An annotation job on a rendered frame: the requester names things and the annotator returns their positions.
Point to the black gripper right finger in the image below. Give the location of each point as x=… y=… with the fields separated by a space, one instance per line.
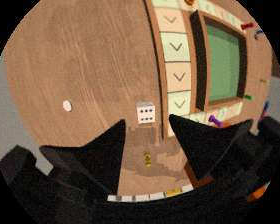
x=205 y=145

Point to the orange pawn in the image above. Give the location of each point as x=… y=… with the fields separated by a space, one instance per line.
x=189 y=2

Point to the white die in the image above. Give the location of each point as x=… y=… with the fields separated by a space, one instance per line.
x=146 y=112

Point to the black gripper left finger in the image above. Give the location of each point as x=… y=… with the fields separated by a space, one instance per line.
x=100 y=159

